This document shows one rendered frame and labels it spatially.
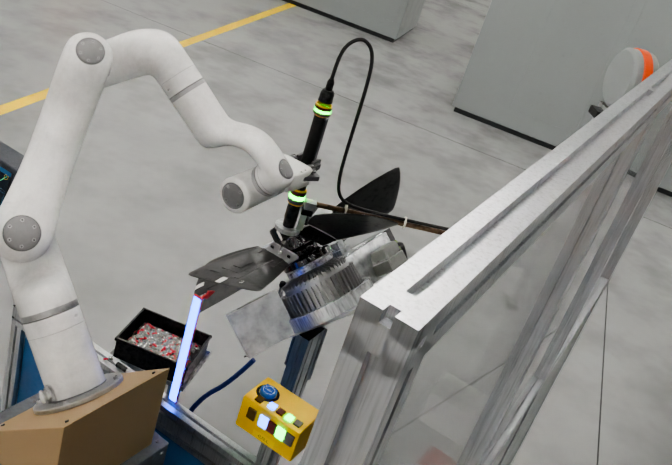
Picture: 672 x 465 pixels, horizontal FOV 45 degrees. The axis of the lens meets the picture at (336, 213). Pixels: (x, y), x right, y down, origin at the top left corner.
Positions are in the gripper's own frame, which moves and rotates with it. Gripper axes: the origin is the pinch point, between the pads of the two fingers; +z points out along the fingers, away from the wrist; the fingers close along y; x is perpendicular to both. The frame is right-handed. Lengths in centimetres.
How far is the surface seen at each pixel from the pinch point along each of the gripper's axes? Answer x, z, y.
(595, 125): 60, -74, 71
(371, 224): -8.4, 2.3, 21.0
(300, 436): -40, -41, 37
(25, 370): -82, -38, -50
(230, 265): -27.8, -17.2, -4.6
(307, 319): -39.4, -4.7, 15.1
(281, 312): -42.6, -3.8, 6.8
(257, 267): -26.8, -13.3, 1.0
